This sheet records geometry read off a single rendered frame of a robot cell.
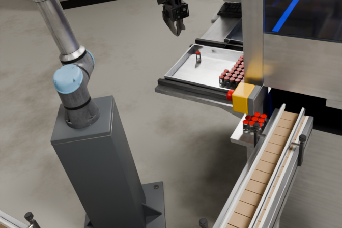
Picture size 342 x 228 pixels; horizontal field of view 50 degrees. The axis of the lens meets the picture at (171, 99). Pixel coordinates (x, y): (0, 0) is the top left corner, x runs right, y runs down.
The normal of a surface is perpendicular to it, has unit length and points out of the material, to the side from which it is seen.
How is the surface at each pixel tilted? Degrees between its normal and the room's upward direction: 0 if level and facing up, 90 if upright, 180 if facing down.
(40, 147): 0
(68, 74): 7
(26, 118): 0
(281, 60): 90
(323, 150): 90
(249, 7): 90
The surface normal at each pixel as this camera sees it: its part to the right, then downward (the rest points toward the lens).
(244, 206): -0.15, -0.77
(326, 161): -0.50, 0.60
